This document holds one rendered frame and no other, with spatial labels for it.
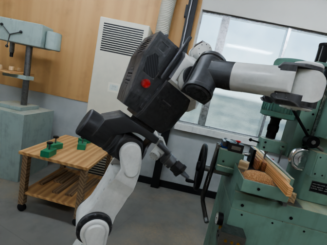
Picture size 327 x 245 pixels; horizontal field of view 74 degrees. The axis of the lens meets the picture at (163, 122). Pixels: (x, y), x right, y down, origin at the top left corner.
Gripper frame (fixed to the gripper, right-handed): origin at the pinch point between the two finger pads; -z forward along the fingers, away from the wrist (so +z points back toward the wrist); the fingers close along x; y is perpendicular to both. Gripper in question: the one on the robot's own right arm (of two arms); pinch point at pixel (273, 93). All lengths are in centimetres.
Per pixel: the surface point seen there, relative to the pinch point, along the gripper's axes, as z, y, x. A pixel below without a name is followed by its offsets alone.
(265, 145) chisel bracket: -10.5, 25.2, 13.5
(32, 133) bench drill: -84, -70, 198
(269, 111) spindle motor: -7.9, 8.6, 3.8
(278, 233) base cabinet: 8, 61, 32
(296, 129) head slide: -7.0, 23.7, -3.3
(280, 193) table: 15.5, 38.8, 22.5
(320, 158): 6.4, 36.5, -2.2
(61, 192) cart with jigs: -46, -5, 173
